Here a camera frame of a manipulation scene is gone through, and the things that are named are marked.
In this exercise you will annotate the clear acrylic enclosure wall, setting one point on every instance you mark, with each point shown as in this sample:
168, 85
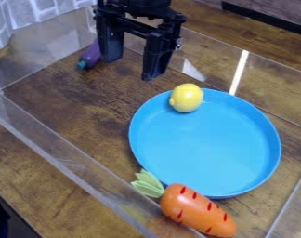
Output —
67, 164

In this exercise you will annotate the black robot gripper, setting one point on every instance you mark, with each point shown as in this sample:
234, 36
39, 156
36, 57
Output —
146, 18

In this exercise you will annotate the yellow toy lemon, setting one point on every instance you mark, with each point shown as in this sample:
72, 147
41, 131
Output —
186, 97

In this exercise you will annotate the blue round tray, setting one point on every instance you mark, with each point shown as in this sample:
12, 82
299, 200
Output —
220, 150

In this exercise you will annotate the purple toy eggplant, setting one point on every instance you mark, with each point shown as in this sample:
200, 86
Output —
90, 57

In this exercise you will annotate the orange toy carrot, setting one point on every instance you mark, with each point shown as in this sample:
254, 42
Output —
184, 206

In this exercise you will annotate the white patterned curtain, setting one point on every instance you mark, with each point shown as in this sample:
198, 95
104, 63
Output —
19, 13

